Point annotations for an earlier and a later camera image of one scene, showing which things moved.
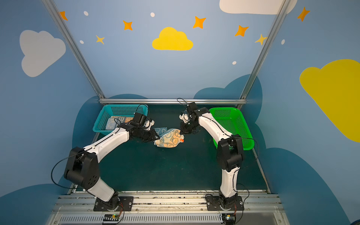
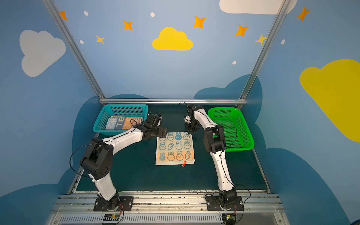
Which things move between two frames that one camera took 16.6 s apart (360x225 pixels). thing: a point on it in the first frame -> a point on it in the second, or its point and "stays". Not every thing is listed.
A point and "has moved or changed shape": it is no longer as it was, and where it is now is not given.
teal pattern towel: (168, 138) has moved or changed shape
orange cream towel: (112, 122) stays
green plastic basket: (231, 119) stays
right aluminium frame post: (264, 50) stays
